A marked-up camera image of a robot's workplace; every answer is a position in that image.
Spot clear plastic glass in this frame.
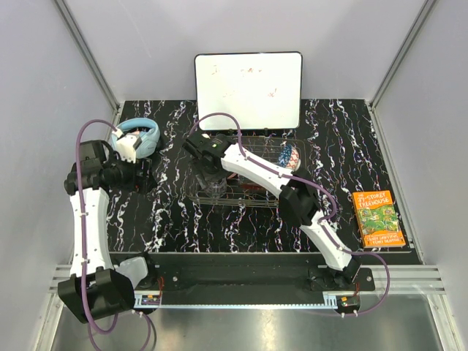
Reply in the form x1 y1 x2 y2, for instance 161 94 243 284
199 178 227 199

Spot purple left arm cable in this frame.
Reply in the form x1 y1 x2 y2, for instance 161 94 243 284
77 118 156 351

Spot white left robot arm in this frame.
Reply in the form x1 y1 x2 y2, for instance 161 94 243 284
58 140 158 323

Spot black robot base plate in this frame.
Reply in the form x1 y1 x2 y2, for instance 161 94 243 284
115 251 377 306

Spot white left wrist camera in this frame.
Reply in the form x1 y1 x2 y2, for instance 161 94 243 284
111 127 142 164

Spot white dry-erase board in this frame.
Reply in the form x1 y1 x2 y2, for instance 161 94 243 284
194 51 303 131

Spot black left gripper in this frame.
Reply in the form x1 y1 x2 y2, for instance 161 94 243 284
105 150 156 195

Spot orange treehouse book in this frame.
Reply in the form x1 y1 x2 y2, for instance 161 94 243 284
352 190 406 249

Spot wire dish rack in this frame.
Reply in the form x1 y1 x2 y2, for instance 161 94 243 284
185 135 308 208

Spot light blue headphones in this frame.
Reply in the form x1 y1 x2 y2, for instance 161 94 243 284
117 118 160 160

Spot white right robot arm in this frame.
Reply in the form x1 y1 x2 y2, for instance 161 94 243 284
183 132 361 290

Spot red floral plate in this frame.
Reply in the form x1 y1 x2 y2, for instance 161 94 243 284
240 183 267 193

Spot blue patterned bowl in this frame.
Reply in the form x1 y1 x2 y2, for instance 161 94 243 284
277 144 301 171

